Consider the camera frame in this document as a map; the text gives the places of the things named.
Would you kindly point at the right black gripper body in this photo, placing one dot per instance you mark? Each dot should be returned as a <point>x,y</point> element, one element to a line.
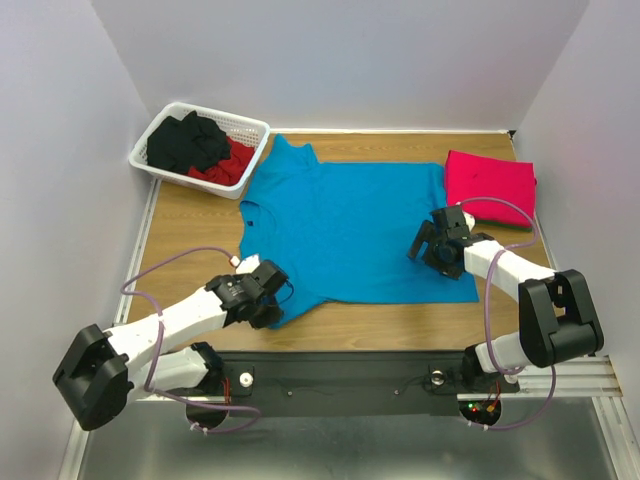
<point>432,242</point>

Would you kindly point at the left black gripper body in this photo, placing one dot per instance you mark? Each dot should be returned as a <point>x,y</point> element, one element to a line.
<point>263,299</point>

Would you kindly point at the blue t shirt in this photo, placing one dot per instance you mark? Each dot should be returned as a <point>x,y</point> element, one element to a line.
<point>342,231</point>

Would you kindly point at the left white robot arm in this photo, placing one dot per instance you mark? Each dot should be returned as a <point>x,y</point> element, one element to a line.
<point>103,371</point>

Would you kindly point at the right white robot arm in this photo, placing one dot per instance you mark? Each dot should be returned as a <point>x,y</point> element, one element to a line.
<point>557,319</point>

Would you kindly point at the folded pink t shirt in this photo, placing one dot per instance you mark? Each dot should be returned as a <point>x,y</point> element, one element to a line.
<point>471,176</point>

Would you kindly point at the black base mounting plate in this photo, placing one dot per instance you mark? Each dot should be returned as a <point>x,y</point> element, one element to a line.
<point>331,384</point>

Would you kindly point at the dark red t shirt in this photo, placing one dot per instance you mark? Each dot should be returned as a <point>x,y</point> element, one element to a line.
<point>227,172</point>

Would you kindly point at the white plastic laundry basket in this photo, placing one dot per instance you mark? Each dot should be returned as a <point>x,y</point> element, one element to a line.
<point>247,131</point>

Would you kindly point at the black t shirt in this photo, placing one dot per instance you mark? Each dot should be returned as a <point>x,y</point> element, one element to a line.
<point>193,142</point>

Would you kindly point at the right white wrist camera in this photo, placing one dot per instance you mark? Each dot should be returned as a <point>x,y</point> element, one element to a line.
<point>463,221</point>

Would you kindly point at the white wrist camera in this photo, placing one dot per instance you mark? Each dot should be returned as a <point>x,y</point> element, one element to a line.
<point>246,265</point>
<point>463,221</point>

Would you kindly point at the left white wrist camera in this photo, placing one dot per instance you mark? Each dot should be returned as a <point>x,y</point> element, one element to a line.
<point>246,265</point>

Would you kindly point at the aluminium extrusion frame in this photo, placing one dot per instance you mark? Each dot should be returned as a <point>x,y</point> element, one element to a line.
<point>78,438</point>

